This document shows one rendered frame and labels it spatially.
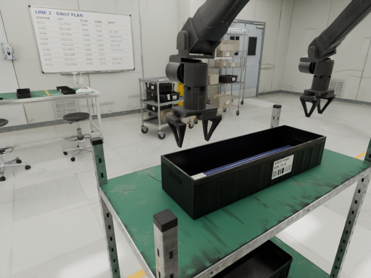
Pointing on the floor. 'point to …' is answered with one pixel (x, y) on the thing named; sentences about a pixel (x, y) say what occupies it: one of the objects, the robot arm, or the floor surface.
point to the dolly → (153, 97)
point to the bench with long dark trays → (40, 96)
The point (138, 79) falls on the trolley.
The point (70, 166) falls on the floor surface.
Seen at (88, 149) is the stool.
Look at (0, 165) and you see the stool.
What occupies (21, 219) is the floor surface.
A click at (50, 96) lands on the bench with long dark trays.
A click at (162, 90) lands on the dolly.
